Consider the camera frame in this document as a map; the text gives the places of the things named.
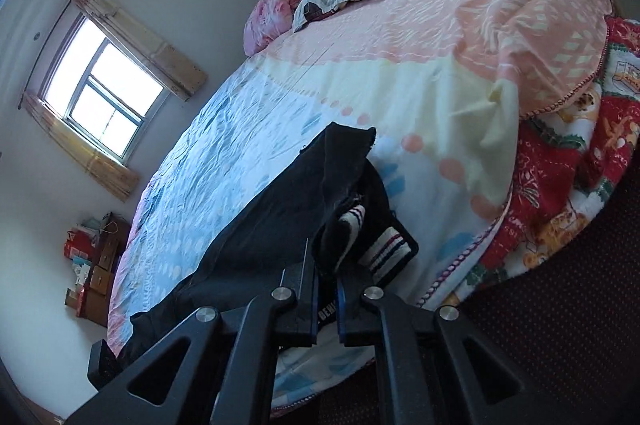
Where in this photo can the red paper bag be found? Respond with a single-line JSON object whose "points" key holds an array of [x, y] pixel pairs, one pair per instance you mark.
{"points": [[75, 245]]}

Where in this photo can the black pants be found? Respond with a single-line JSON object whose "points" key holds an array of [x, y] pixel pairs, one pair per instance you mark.
{"points": [[280, 215]]}

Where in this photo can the red printed blanket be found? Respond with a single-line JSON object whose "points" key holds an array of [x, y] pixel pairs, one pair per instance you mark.
{"points": [[550, 175]]}

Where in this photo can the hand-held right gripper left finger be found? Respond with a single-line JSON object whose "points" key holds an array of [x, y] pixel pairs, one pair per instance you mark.
{"points": [[314, 310]]}

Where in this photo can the curtain rod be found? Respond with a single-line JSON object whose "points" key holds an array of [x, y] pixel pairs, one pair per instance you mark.
{"points": [[50, 40]]}

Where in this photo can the wooden drawer cabinet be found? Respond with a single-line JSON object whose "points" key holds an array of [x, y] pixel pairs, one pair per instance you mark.
{"points": [[105, 275]]}

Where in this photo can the pink floral pillow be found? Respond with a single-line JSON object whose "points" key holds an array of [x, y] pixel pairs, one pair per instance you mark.
{"points": [[270, 15]]}

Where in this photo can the white framed window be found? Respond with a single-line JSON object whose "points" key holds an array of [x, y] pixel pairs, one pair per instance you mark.
{"points": [[100, 75]]}

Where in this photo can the pastel printed bed sheet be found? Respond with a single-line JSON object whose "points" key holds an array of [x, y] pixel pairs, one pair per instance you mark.
{"points": [[225, 130]]}

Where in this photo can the beige curtain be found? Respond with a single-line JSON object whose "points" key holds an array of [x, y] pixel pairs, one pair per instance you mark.
{"points": [[85, 155], [150, 50]]}

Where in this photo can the pale paper bag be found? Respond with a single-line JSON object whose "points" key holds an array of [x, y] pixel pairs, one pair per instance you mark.
{"points": [[95, 225]]}

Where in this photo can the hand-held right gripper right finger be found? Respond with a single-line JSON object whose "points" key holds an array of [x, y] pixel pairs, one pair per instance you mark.
{"points": [[342, 310]]}

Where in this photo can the cardboard box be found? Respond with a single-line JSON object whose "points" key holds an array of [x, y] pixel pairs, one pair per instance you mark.
{"points": [[75, 302]]}

